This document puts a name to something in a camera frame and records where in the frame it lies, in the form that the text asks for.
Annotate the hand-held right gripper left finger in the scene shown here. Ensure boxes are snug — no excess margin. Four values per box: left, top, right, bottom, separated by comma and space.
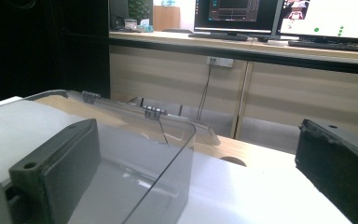
8, 118, 103, 224

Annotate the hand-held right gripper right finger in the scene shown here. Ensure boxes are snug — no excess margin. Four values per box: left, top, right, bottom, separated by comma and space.
294, 118, 358, 224

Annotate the transparent grey plastic box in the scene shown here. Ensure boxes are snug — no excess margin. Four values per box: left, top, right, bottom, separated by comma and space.
24, 89, 198, 224

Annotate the wooden table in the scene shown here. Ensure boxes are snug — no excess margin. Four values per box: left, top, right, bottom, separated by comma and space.
35, 94, 296, 169

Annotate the long wooden desk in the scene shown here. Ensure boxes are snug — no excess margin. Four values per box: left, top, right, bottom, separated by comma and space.
108, 30, 358, 143

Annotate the black keyboard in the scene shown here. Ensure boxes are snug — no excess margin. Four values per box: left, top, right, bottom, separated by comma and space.
187, 32, 250, 42
287, 39, 358, 53

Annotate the black curtain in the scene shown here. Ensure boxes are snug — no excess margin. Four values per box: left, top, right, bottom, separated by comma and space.
0, 0, 112, 107

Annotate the bright computer monitor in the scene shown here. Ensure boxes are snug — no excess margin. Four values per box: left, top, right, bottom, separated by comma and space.
276, 0, 358, 44

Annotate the dark computer monitor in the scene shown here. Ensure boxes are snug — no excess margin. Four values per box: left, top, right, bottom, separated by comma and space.
193, 0, 283, 35

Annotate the green potted plant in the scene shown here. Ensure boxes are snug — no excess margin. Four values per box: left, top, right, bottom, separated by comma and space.
127, 0, 154, 23

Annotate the brown cardboard box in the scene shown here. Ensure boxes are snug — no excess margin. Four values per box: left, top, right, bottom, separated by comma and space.
152, 5, 182, 32

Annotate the black power cable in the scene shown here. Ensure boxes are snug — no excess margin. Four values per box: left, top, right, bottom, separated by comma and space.
196, 58, 216, 122

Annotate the white wall power socket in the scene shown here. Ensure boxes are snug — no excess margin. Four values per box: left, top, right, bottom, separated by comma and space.
206, 56, 235, 69

